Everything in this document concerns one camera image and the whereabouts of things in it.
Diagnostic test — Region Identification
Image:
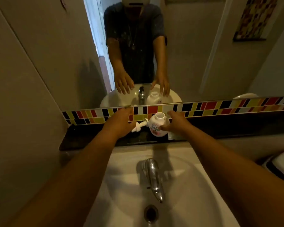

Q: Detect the colourful mosaic tile strip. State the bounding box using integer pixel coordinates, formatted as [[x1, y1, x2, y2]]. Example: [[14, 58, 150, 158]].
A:
[[62, 96, 284, 126]]

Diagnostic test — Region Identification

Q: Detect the white ceramic sink basin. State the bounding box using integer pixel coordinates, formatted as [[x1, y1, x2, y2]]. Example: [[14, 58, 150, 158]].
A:
[[83, 142, 241, 227]]

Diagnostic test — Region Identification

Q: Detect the black stone ledge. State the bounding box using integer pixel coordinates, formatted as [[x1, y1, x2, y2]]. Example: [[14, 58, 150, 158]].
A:
[[59, 111, 284, 151]]

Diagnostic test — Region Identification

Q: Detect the wall mirror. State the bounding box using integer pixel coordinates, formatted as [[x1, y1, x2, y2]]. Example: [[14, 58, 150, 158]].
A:
[[0, 0, 284, 113]]

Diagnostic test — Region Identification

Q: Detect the white soap bottle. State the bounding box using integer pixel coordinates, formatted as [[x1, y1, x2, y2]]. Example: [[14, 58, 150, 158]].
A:
[[148, 112, 170, 137]]

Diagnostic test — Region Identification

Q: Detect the person's left forearm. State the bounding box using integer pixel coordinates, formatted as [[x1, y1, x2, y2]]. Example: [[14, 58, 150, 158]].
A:
[[8, 131, 120, 227]]

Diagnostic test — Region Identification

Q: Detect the white toilet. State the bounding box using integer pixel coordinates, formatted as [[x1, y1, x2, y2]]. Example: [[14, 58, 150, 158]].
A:
[[262, 149, 284, 185]]

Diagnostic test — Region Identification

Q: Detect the person's left hand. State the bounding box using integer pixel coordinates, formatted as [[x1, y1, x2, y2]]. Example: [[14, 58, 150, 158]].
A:
[[103, 107, 137, 140]]

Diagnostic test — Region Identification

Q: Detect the white pump dispenser head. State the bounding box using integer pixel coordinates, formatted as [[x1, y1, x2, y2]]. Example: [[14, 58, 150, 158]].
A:
[[131, 118, 149, 133]]

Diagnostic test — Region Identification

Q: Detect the chrome faucet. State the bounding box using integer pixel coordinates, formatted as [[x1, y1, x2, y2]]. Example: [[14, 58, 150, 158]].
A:
[[142, 158, 165, 204]]

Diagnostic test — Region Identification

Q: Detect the person's right hand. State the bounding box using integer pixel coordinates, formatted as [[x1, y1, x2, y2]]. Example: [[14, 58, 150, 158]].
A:
[[160, 111, 193, 137]]

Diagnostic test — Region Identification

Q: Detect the person's right forearm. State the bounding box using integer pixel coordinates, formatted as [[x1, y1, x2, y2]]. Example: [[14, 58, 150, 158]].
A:
[[180, 128, 284, 227]]

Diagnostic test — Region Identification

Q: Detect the metal sink drain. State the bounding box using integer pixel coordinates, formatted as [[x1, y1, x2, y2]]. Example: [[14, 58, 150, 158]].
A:
[[143, 204, 160, 224]]

